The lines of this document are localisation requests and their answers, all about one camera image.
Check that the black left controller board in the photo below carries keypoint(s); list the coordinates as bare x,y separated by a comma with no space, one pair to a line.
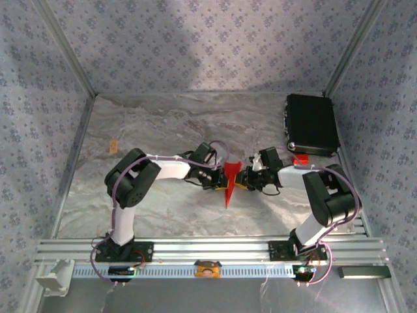
119,270

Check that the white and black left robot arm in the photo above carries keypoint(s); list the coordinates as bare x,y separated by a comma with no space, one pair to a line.
169,168

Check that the orange cartoon figure sticker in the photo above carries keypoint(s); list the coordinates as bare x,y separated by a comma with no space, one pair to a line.
208,270

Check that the black hard case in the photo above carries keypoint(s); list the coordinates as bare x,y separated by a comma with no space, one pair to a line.
309,124

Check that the black right controller board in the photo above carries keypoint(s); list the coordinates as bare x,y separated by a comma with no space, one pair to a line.
303,274

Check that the red square paper sheet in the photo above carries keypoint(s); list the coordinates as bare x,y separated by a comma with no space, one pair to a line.
232,169

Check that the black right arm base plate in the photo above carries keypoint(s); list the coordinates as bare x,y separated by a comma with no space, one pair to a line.
277,251

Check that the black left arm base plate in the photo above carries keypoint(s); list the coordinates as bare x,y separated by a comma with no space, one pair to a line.
146,251

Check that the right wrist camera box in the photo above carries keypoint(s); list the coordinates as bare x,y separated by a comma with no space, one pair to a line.
270,158

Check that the black controller board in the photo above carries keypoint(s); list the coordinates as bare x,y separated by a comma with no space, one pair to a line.
303,274
119,270

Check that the white plastic bracket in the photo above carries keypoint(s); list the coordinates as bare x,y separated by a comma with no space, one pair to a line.
53,277

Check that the small tan block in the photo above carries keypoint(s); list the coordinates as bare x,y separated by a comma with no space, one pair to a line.
113,146

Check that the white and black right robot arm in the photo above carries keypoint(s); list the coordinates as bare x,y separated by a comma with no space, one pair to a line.
307,231

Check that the small red block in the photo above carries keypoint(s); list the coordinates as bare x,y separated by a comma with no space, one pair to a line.
301,158

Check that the aluminium side rail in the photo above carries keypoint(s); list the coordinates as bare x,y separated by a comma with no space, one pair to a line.
73,163
342,159

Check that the aluminium mounting rail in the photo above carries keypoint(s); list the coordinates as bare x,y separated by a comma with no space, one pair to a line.
211,247

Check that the aluminium frame post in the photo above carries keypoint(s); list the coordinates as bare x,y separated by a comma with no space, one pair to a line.
352,49
67,49

